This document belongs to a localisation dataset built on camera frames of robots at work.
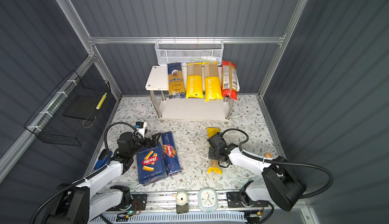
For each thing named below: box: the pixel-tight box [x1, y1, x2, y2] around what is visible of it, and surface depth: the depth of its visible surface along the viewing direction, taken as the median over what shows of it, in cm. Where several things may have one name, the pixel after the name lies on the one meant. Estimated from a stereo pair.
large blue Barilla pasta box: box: [136, 142, 169, 186], surface depth 81 cm
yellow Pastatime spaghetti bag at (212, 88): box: [202, 61, 224, 102], surface depth 78 cm
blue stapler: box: [94, 148, 113, 171], surface depth 88 cm
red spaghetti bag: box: [221, 60, 241, 101], surface depth 78 cm
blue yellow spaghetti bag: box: [167, 62, 186, 100], surface depth 77 cm
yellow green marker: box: [95, 92, 108, 110], surface depth 81 cm
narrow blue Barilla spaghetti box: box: [161, 131, 182, 176], surface depth 87 cm
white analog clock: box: [197, 187, 219, 213], surface depth 74 cm
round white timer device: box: [175, 191, 189, 214], surface depth 69 cm
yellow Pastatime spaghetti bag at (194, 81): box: [185, 62, 205, 99], surface depth 79 cm
